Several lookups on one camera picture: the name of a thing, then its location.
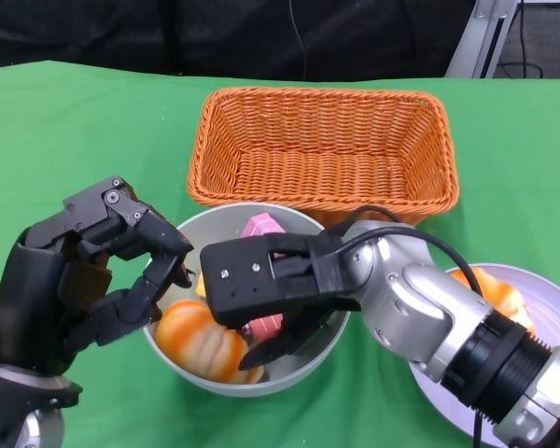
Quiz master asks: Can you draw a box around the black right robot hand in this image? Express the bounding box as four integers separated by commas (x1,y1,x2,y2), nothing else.
239,298,360,372

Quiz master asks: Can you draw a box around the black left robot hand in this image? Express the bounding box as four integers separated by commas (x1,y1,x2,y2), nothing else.
0,175,195,377

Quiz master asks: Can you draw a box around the orange striped bread roll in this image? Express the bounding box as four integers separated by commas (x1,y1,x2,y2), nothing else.
156,300,266,385
450,268,538,338

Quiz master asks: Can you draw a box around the pale grey round bowl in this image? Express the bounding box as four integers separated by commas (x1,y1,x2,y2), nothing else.
142,203,352,398

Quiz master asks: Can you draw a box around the salmon pink layer cake slice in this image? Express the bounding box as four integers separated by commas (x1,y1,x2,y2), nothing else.
240,313,285,344

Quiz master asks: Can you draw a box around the pink cake slice with blueberry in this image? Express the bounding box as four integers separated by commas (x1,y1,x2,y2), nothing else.
241,213,288,240

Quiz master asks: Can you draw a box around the orange wicker basket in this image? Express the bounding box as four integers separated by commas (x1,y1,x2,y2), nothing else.
187,87,459,228

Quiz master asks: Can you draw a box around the white round plate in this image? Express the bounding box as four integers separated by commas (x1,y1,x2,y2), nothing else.
408,263,560,438

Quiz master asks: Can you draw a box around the green tablecloth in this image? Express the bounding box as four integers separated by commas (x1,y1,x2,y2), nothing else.
0,59,560,448

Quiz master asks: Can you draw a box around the black cloth backdrop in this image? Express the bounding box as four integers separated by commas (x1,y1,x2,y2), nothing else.
0,0,475,83

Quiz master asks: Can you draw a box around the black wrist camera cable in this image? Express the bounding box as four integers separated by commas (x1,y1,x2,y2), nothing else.
326,204,485,448

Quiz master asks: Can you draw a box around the thin black hanging cable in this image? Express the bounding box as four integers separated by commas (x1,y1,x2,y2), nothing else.
288,0,309,81

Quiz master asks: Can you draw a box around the silver metal frame stand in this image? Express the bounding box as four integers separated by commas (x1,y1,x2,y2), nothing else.
444,0,560,79

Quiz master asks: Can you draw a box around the black cable on floor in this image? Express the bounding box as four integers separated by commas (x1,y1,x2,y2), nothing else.
497,0,545,79

